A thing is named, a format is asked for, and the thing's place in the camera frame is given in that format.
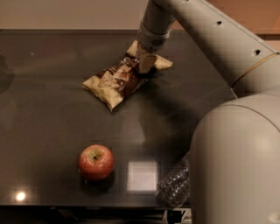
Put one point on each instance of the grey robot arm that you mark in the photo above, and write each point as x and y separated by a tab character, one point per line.
235	149

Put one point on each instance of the clear plastic water bottle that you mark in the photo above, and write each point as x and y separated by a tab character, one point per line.
174	188

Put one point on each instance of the red apple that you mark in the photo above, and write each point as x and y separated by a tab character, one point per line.
96	163

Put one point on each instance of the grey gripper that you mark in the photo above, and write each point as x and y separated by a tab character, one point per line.
151	39

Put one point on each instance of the brown chip bag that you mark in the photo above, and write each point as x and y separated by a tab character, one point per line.
116	83

